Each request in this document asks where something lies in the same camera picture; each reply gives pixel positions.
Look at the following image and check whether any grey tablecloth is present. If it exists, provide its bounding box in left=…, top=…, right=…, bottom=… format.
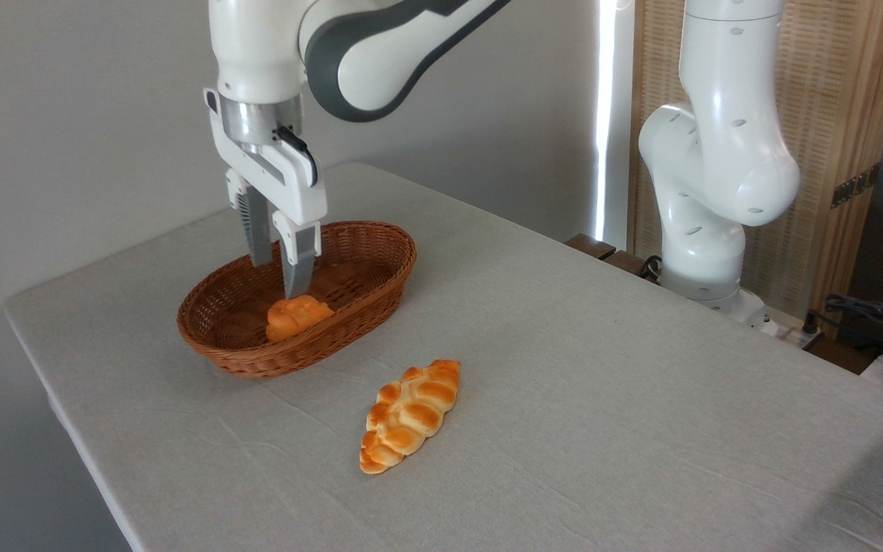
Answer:
left=2, top=161, right=883, bottom=552

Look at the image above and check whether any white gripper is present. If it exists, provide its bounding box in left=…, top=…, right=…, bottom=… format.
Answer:
left=203, top=87, right=329, bottom=301

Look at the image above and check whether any black metal screen hinge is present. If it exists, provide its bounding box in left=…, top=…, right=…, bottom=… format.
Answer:
left=830, top=163, right=881, bottom=210

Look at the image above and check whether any black cable bundle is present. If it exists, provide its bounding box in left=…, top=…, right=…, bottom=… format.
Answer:
left=804, top=293, right=883, bottom=363

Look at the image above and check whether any small round bread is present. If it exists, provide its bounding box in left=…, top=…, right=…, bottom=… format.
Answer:
left=265, top=294, right=336, bottom=344

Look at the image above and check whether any dark brown wooden block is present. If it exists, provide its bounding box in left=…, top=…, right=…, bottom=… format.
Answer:
left=564, top=233, right=618, bottom=262
left=602, top=249, right=661, bottom=284

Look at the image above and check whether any wooden rattan folding screen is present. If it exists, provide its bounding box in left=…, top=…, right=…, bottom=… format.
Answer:
left=628, top=0, right=883, bottom=321

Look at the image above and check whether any long braided bread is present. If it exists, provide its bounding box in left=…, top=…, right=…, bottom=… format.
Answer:
left=358, top=359, right=463, bottom=475

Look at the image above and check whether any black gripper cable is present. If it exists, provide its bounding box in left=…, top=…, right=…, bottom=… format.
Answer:
left=274, top=124, right=320, bottom=188

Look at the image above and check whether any brown wicker oval basket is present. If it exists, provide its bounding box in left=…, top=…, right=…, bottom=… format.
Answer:
left=176, top=221, right=418, bottom=380

